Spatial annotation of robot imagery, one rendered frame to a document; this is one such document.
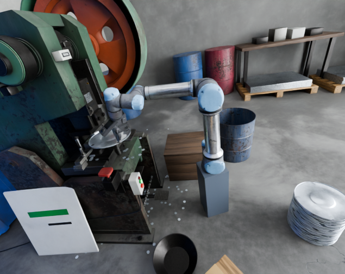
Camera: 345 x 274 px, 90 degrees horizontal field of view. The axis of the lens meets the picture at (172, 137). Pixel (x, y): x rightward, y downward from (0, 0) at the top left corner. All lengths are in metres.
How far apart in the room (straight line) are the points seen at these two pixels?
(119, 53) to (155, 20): 2.96
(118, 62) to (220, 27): 3.15
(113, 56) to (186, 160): 1.06
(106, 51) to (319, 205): 1.74
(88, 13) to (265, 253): 1.96
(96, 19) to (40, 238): 1.63
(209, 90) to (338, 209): 1.07
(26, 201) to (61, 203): 0.24
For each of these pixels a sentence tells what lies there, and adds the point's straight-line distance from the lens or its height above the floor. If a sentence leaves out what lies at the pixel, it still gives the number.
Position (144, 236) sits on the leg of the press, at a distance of 1.56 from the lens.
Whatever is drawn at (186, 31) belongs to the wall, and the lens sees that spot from 4.27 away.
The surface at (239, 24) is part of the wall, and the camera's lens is 4.38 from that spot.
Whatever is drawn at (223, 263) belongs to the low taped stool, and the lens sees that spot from 1.08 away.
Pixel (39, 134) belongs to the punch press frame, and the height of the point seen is 0.95.
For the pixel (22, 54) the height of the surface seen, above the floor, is 1.35.
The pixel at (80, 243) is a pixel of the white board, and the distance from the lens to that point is 1.68.
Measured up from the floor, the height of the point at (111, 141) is 0.78.
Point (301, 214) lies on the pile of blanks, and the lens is 1.47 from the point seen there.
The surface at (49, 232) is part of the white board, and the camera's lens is 1.72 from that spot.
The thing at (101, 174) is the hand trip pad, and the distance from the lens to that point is 0.99.
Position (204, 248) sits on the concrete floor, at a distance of 1.47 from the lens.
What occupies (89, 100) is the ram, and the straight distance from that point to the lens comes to 1.21.
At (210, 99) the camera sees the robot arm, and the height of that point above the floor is 1.04.
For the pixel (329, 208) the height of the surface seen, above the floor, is 0.28.
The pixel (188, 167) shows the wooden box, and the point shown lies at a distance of 1.73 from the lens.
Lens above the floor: 1.33
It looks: 31 degrees down
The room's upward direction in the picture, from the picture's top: 11 degrees counter-clockwise
